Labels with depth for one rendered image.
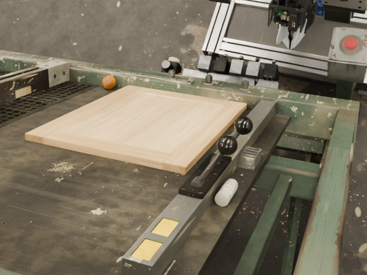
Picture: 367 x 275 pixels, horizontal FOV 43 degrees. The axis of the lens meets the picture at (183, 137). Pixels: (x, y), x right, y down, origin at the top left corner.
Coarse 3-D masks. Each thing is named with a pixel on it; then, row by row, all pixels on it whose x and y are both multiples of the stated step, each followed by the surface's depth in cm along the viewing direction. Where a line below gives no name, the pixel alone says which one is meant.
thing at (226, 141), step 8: (224, 136) 85; (232, 136) 85; (224, 144) 84; (232, 144) 84; (224, 152) 84; (232, 152) 85; (216, 160) 87; (208, 168) 88; (200, 176) 89; (192, 184) 90; (200, 184) 89
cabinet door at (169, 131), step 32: (128, 96) 156; (160, 96) 158; (192, 96) 159; (64, 128) 124; (96, 128) 126; (128, 128) 127; (160, 128) 128; (192, 128) 130; (224, 128) 132; (128, 160) 110; (160, 160) 107; (192, 160) 109
